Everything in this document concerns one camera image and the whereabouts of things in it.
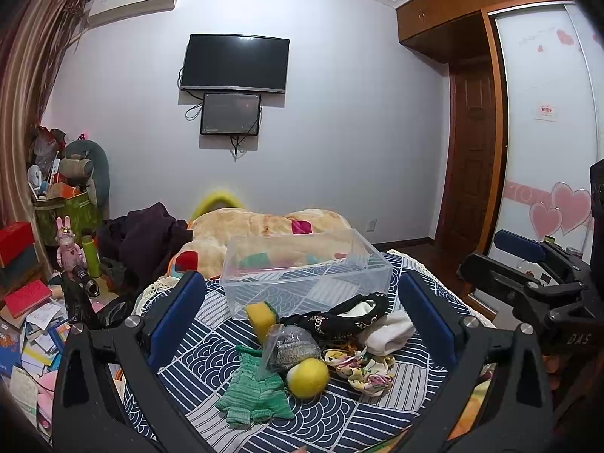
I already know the white cloth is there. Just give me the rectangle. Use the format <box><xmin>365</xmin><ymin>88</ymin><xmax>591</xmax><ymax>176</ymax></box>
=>
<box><xmin>357</xmin><ymin>310</ymin><xmax>416</xmax><ymax>357</ymax></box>

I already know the floral fabric scrunchie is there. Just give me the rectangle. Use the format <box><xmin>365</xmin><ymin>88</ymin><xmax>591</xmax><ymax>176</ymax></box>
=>
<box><xmin>322</xmin><ymin>348</ymin><xmax>394</xmax><ymax>398</ymax></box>

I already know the green knitted glove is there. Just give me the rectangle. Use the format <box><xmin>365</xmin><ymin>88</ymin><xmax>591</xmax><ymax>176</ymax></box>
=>
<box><xmin>215</xmin><ymin>346</ymin><xmax>295</xmax><ymax>428</ymax></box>

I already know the yellow green sponge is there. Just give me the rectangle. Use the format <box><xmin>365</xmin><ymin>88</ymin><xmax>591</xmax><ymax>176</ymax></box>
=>
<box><xmin>245</xmin><ymin>302</ymin><xmax>279</xmax><ymax>345</ymax></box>

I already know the steel wool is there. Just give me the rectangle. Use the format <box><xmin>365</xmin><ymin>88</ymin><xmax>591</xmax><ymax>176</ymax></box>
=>
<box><xmin>256</xmin><ymin>323</ymin><xmax>320</xmax><ymax>379</ymax></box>

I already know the yellow white ball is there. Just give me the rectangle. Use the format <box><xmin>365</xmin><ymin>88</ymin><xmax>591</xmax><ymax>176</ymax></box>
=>
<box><xmin>286</xmin><ymin>358</ymin><xmax>330</xmax><ymax>400</ymax></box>

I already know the brown wooden door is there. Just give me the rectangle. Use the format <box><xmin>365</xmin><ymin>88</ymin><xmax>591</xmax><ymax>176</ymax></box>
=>
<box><xmin>436</xmin><ymin>56</ymin><xmax>496</xmax><ymax>258</ymax></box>

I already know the scattered papers pile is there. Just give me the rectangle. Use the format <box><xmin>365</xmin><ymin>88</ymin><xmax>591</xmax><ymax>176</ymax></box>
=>
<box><xmin>1</xmin><ymin>299</ymin><xmax>69</xmax><ymax>440</ymax></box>

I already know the red book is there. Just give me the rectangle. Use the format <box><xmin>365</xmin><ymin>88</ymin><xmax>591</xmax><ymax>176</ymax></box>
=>
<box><xmin>4</xmin><ymin>279</ymin><xmax>52</xmax><ymax>318</ymax></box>

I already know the pink rabbit toy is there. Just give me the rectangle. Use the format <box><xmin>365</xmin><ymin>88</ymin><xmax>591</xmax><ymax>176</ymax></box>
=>
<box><xmin>55</xmin><ymin>216</ymin><xmax>86</xmax><ymax>272</ymax></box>

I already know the green bottle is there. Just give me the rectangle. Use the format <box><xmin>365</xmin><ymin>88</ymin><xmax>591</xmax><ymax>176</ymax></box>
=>
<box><xmin>82</xmin><ymin>235</ymin><xmax>101</xmax><ymax>278</ymax></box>

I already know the dark purple clothing pile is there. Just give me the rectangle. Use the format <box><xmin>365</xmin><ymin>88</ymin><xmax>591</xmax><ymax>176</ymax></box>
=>
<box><xmin>96</xmin><ymin>202</ymin><xmax>193</xmax><ymax>294</ymax></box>

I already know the beige fleece blanket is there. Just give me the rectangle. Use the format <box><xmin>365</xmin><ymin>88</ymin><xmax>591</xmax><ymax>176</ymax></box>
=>
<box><xmin>167</xmin><ymin>206</ymin><xmax>367</xmax><ymax>280</ymax></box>

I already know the green storage box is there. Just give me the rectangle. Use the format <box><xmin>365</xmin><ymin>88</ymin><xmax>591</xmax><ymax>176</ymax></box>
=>
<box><xmin>34</xmin><ymin>193</ymin><xmax>102</xmax><ymax>245</ymax></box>

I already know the red box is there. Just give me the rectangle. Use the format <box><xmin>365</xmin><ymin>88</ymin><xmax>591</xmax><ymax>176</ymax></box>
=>
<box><xmin>0</xmin><ymin>222</ymin><xmax>35</xmax><ymax>268</ymax></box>

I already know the white sliding wardrobe door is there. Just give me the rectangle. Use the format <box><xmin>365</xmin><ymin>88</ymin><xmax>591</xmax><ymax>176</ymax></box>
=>
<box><xmin>490</xmin><ymin>2</ymin><xmax>603</xmax><ymax>260</ymax></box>

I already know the clear plastic storage box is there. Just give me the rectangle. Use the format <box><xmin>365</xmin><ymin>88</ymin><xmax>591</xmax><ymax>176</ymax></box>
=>
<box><xmin>220</xmin><ymin>229</ymin><xmax>393</xmax><ymax>320</ymax></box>

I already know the yellow green curved cushion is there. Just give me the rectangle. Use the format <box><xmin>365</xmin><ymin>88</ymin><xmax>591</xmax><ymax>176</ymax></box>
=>
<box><xmin>190</xmin><ymin>189</ymin><xmax>243</xmax><ymax>222</ymax></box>

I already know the grey green plush toy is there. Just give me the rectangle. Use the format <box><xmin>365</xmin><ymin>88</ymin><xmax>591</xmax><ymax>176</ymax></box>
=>
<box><xmin>59</xmin><ymin>140</ymin><xmax>111</xmax><ymax>210</ymax></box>

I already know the wooden wardrobe cabinet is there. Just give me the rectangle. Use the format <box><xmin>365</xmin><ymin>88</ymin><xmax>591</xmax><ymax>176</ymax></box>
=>
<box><xmin>396</xmin><ymin>0</ymin><xmax>554</xmax><ymax>63</ymax></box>

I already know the striped brown curtain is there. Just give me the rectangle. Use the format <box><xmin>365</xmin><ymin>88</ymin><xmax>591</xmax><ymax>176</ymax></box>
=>
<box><xmin>1</xmin><ymin>0</ymin><xmax>87</xmax><ymax>272</ymax></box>

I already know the wall power socket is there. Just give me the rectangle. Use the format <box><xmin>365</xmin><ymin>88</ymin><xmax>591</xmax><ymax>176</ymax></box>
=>
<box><xmin>365</xmin><ymin>219</ymin><xmax>377</xmax><ymax>232</ymax></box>

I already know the small black wall monitor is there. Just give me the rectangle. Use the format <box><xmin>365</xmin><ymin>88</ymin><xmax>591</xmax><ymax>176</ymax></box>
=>
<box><xmin>200</xmin><ymin>91</ymin><xmax>261</xmax><ymax>136</ymax></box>

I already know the wall mounted black television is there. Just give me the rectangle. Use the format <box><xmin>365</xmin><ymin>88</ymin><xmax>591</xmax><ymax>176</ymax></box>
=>
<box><xmin>180</xmin><ymin>34</ymin><xmax>290</xmax><ymax>93</ymax></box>

